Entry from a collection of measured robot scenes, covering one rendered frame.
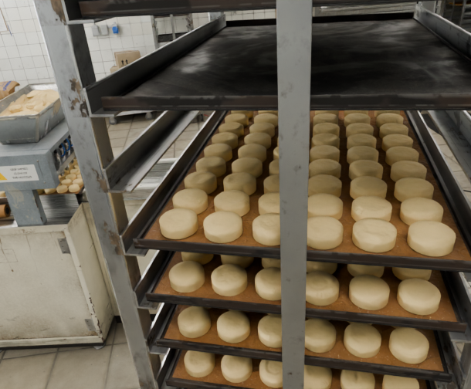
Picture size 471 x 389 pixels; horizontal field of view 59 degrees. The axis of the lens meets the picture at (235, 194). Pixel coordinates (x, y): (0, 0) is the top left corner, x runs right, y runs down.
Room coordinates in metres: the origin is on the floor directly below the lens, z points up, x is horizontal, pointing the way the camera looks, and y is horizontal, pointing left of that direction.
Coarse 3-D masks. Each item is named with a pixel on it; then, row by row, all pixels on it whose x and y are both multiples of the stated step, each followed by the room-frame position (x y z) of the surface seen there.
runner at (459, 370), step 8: (440, 336) 0.41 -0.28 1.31; (448, 336) 0.39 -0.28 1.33; (448, 344) 0.39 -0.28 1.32; (448, 352) 0.38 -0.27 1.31; (456, 352) 0.36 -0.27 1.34; (448, 360) 0.37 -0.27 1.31; (456, 360) 0.35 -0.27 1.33; (448, 368) 0.36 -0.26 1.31; (456, 368) 0.34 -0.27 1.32; (456, 376) 0.34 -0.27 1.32; (464, 376) 0.32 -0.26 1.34; (440, 384) 0.33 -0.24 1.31; (448, 384) 0.33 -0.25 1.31; (456, 384) 0.33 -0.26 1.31
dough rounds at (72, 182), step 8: (72, 168) 2.00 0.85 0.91; (64, 176) 1.89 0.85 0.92; (72, 176) 1.88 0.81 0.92; (80, 176) 1.87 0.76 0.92; (64, 184) 1.81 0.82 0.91; (72, 184) 1.78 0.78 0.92; (80, 184) 1.81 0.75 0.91; (0, 192) 1.76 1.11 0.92; (40, 192) 1.75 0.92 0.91; (48, 192) 1.74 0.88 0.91; (56, 192) 1.75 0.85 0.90; (64, 192) 1.75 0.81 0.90; (72, 192) 1.74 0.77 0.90
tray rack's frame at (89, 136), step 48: (48, 0) 0.42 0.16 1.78; (288, 0) 0.38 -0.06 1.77; (48, 48) 0.43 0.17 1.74; (288, 48) 0.38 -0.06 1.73; (288, 96) 0.38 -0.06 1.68; (96, 144) 0.42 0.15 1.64; (288, 144) 0.38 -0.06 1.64; (96, 192) 0.42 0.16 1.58; (288, 192) 0.38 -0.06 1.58; (288, 240) 0.38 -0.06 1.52; (288, 288) 0.38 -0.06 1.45; (144, 336) 0.42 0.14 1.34; (288, 336) 0.38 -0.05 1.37; (144, 384) 0.43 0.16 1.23; (288, 384) 0.38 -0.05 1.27
